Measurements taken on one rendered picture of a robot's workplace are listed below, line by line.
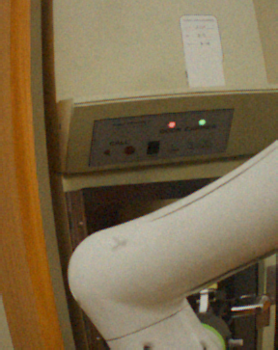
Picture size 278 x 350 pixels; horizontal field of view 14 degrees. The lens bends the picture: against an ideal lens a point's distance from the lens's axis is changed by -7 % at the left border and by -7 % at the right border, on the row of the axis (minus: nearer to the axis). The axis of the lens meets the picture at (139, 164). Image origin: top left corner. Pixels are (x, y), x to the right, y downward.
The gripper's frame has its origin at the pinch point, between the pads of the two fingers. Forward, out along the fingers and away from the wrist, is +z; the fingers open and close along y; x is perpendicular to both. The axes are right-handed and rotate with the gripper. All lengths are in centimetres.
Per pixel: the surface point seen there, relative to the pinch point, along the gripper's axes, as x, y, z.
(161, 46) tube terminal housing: 7.6, 37.4, 12.2
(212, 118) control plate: 0.6, 26.7, 6.5
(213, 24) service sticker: -0.1, 40.8, 16.0
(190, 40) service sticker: 3.6, 38.2, 14.2
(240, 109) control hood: -3.4, 27.6, 7.6
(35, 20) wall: 37, 48, 46
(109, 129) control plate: 13.2, 26.4, 0.4
